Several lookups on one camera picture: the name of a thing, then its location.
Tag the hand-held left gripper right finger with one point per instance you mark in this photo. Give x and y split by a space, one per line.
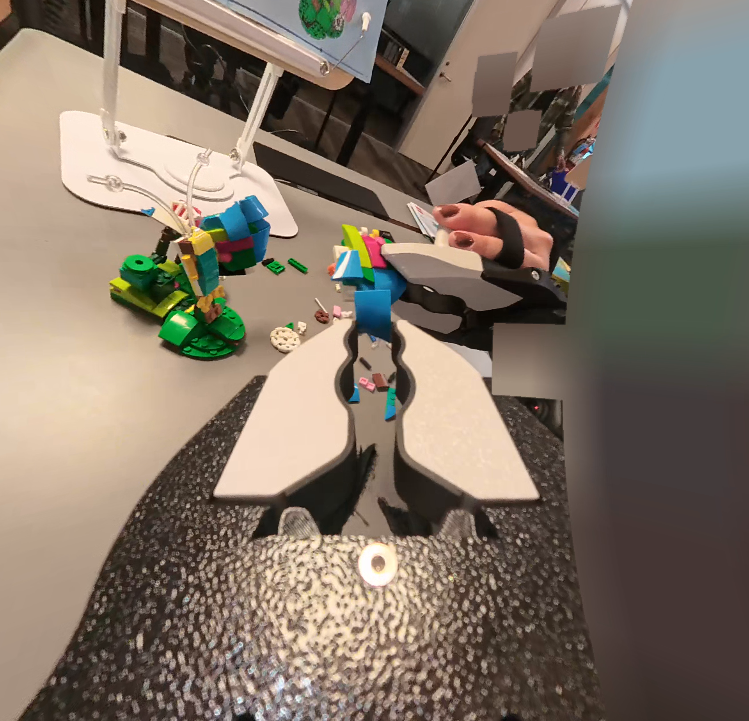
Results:
462 434

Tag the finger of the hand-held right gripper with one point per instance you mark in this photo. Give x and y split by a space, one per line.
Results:
444 321
444 270

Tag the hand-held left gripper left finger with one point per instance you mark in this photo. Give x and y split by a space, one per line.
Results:
286 428

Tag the blue multicoloured lego assembly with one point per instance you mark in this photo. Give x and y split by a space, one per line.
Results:
371 311

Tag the scattered small lego pieces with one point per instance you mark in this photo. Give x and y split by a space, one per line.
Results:
285 338

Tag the colourful lego bird model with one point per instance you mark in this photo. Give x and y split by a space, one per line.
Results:
199 334

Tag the lego instruction booklet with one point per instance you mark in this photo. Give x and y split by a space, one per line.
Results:
275 6

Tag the person's right hand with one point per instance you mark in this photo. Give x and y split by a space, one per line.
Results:
480 226

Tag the small printed leaflet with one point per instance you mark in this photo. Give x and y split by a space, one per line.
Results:
420 216

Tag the brown desk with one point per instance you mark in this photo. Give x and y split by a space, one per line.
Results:
515 173

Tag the white door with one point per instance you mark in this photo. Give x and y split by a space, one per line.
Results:
462 24

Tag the clear plastic tube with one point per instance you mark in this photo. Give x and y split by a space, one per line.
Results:
111 180
203 157

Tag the white wooden book stand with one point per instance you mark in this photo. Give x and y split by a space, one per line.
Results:
93 141

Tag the wooden wall shelf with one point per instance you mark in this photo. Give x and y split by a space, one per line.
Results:
404 74

